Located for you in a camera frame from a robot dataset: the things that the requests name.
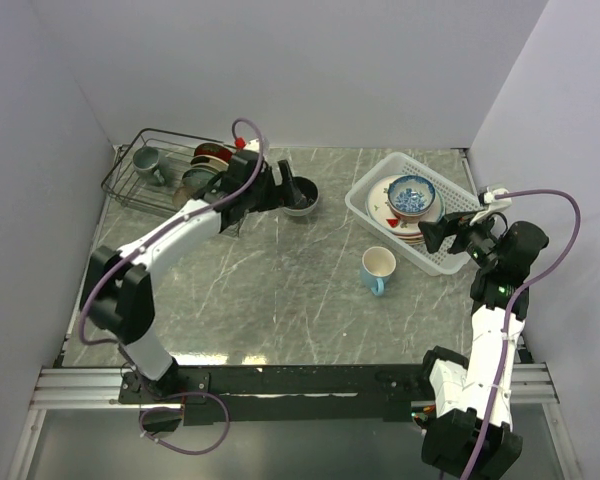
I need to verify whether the light blue mug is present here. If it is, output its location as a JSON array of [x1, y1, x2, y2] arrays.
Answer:
[[360, 246, 397, 296]]

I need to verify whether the black wire dish rack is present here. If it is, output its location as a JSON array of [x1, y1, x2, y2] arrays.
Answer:
[[101, 128, 235, 219]]

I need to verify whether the red rimmed bottom plate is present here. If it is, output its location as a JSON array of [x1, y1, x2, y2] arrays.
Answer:
[[370, 209, 424, 244]]

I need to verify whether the white plastic perforated bin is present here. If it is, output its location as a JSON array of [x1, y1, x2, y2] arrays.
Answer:
[[345, 152, 480, 276]]

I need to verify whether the white top bowl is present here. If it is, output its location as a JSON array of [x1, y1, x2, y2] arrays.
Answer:
[[389, 206, 434, 222]]

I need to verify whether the white watermelon pattern plate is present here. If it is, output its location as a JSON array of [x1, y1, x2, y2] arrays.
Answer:
[[365, 175, 446, 237]]

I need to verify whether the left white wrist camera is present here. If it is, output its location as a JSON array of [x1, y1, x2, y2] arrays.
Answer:
[[234, 137, 260, 153]]

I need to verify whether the cream plate in rack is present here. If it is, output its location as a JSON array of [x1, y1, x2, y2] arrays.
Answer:
[[190, 155, 229, 173]]

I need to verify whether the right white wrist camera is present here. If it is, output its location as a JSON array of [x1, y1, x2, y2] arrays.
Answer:
[[470, 186, 512, 226]]

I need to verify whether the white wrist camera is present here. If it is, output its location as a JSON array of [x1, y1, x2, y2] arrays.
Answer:
[[234, 137, 260, 153], [470, 186, 512, 226]]

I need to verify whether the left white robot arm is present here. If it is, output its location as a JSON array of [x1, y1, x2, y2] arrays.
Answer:
[[79, 151, 313, 402]]

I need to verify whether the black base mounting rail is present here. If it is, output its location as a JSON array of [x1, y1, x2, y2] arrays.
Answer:
[[118, 364, 435, 426]]

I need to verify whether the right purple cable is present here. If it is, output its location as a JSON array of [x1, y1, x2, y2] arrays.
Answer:
[[459, 188, 581, 480]]

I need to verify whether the grey ceramic mug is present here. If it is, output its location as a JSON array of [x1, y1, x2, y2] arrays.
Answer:
[[132, 146, 166, 187]]

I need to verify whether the teal patterned plate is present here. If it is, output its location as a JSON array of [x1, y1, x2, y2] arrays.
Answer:
[[181, 166, 218, 193]]

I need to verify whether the clear brown glass plate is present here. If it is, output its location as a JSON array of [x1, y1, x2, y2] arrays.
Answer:
[[172, 185, 196, 210]]

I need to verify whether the dark striped bottom bowl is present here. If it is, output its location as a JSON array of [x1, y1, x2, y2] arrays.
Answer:
[[295, 176, 319, 208]]

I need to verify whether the dark red plate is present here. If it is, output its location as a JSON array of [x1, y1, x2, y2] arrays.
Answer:
[[194, 142, 234, 163]]

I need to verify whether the white light blue bowl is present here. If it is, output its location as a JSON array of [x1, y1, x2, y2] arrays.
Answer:
[[282, 203, 318, 217]]

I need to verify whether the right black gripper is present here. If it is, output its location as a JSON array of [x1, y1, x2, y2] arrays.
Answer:
[[417, 207, 501, 270]]

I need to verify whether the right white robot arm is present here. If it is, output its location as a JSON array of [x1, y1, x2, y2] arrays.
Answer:
[[417, 212, 549, 479]]

